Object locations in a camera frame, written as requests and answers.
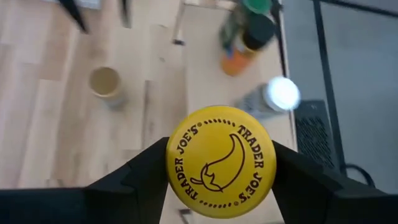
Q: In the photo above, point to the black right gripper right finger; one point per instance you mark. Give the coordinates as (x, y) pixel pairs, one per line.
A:
(311, 199)

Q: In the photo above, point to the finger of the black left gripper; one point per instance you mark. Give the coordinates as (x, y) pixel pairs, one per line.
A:
(73, 11)
(125, 12)

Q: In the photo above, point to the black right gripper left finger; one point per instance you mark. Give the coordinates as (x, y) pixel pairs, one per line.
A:
(124, 199)

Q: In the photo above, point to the tan-lid furikake seasoning jar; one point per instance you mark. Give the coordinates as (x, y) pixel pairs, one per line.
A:
(104, 82)

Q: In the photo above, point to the yellow-lid chili onion seasoning jar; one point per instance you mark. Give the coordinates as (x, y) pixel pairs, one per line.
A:
(220, 161)

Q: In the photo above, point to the white-lid bagel sesame seasoning jar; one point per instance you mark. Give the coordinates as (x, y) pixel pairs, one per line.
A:
(281, 93)

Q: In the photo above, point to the orange spice bottle black cap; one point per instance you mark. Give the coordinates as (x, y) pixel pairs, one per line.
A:
(239, 62)

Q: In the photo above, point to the green-lid oregano glass jar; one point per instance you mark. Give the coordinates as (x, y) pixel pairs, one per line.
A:
(258, 4)

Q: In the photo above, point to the black perforated floor mat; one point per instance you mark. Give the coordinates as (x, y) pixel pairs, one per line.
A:
(314, 137)

